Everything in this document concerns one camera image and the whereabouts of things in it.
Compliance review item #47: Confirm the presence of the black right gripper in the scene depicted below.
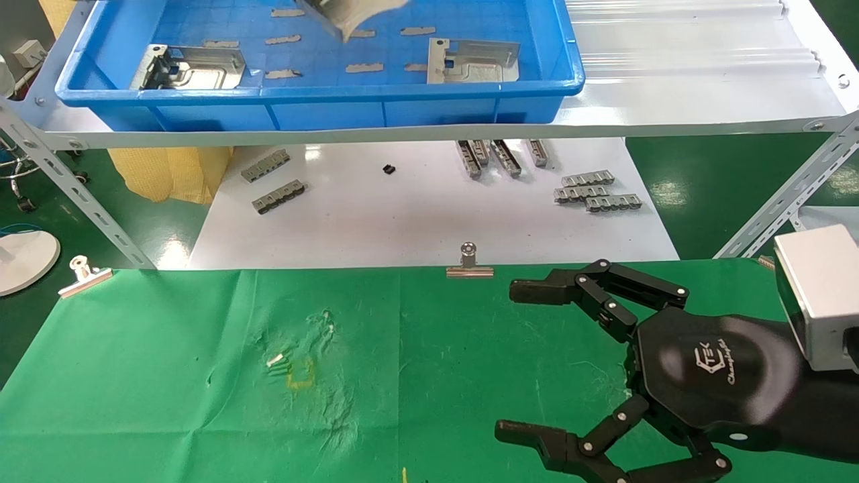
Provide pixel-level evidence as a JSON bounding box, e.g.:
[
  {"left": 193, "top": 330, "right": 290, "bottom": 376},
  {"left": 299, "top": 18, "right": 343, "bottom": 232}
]
[{"left": 495, "top": 259, "right": 817, "bottom": 483}]

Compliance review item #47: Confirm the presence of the stamped sheet metal chassis part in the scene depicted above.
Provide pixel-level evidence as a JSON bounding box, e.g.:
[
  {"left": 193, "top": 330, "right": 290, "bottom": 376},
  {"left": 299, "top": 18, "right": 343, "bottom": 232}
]
[
  {"left": 295, "top": 0, "right": 410, "bottom": 42},
  {"left": 130, "top": 45, "right": 247, "bottom": 91},
  {"left": 427, "top": 38, "right": 521, "bottom": 85}
]

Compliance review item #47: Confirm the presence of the silver binder clip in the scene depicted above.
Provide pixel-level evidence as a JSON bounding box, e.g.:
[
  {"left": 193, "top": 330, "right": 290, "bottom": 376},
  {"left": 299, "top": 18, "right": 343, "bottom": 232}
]
[
  {"left": 58, "top": 255, "right": 113, "bottom": 299},
  {"left": 446, "top": 242, "right": 495, "bottom": 278}
]

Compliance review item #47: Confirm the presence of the grey notched metal strip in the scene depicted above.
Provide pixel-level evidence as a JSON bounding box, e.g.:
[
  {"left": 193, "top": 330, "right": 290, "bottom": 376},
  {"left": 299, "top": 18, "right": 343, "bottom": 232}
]
[
  {"left": 561, "top": 170, "right": 615, "bottom": 188},
  {"left": 585, "top": 194, "right": 642, "bottom": 213},
  {"left": 553, "top": 186, "right": 609, "bottom": 204},
  {"left": 252, "top": 180, "right": 307, "bottom": 215},
  {"left": 241, "top": 149, "right": 291, "bottom": 183}
]

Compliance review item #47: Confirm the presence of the green table cloth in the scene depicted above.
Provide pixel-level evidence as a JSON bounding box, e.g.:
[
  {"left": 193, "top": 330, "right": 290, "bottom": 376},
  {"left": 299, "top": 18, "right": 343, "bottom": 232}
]
[{"left": 0, "top": 258, "right": 859, "bottom": 483}]

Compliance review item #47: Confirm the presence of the white corrugated shelf board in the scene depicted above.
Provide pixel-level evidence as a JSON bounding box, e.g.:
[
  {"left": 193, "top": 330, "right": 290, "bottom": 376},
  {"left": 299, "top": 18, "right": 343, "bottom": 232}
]
[{"left": 40, "top": 0, "right": 848, "bottom": 150}]

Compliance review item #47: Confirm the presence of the blue plastic bin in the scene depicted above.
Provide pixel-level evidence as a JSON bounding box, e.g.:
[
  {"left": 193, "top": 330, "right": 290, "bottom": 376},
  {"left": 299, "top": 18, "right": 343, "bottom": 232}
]
[{"left": 55, "top": 0, "right": 586, "bottom": 133}]

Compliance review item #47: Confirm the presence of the yellow cloth cover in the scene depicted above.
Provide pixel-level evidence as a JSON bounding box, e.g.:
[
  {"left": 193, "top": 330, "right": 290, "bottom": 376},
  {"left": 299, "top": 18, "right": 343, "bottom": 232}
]
[{"left": 107, "top": 146, "right": 234, "bottom": 205}]

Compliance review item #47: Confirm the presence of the office chair wheeled base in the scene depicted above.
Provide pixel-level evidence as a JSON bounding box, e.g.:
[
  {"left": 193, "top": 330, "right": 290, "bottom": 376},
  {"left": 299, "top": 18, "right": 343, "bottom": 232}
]
[{"left": 0, "top": 138, "right": 91, "bottom": 214}]

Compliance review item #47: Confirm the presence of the yellow plastic bag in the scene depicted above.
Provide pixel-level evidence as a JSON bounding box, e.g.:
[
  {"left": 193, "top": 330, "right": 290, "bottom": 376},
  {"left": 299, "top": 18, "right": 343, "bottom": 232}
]
[{"left": 39, "top": 0, "right": 80, "bottom": 38}]

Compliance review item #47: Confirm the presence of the perforated grey steel shelf post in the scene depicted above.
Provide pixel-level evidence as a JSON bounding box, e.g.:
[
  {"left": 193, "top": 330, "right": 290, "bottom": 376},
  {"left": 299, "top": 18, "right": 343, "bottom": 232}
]
[
  {"left": 0, "top": 101, "right": 156, "bottom": 270},
  {"left": 713, "top": 111, "right": 859, "bottom": 261}
]

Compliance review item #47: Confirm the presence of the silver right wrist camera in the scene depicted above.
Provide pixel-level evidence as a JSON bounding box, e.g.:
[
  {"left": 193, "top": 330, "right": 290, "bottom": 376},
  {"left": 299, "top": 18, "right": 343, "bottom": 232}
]
[{"left": 773, "top": 224, "right": 859, "bottom": 374}]

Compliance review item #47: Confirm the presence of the white pedestal fan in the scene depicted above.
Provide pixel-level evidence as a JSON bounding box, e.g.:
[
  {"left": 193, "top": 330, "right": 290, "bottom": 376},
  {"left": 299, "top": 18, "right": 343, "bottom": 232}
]
[{"left": 0, "top": 57, "right": 61, "bottom": 297}]

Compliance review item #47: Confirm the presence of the white wall socket box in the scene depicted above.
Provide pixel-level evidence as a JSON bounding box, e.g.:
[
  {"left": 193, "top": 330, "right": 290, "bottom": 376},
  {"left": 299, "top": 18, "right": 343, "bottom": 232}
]
[{"left": 13, "top": 39, "right": 48, "bottom": 69}]

